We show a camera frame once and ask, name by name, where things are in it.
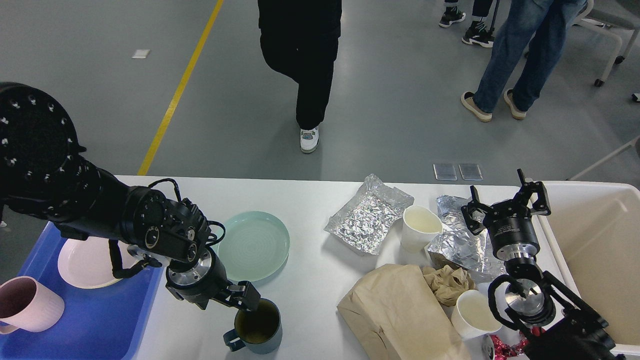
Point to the blue plastic tray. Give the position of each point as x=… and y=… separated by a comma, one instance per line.
x=97, y=324

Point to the crumpled brown napkin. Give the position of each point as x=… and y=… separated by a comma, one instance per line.
x=448, y=284

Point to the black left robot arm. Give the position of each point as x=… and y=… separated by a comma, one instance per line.
x=44, y=175

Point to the brown paper bag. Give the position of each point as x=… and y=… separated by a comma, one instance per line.
x=395, y=316

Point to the red candy wrapper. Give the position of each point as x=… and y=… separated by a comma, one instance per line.
x=495, y=349

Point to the crumpled foil sheet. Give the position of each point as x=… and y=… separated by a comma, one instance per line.
x=364, y=221
x=458, y=248

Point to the white paper cup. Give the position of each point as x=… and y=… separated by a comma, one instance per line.
x=472, y=316
x=419, y=227

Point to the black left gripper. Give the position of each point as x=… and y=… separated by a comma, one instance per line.
x=207, y=280

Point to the white paper cup lower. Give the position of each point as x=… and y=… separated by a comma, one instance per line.
x=472, y=316

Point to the crumpled foil sheet right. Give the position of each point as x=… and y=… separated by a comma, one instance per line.
x=458, y=248

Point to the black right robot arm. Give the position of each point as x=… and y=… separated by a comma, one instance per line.
x=556, y=322

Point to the pink plate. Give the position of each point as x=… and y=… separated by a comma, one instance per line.
x=86, y=264

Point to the white office chair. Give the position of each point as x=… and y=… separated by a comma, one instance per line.
x=602, y=22

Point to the dark teal mug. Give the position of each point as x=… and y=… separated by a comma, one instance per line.
x=259, y=330

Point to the person in black trousers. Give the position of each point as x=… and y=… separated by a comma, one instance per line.
x=300, y=39

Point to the mint green plate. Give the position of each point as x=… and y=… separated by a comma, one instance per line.
x=256, y=244

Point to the pink mug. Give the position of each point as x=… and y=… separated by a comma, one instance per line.
x=27, y=304

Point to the person in blue jeans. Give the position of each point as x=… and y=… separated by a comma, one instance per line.
x=525, y=52

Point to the white paper cup upper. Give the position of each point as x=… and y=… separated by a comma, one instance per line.
x=419, y=227

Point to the beige plastic bin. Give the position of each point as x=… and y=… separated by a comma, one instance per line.
x=594, y=233

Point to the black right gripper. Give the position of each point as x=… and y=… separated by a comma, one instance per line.
x=509, y=224

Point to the crumpled foil sheet left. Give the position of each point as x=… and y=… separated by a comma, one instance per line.
x=364, y=221

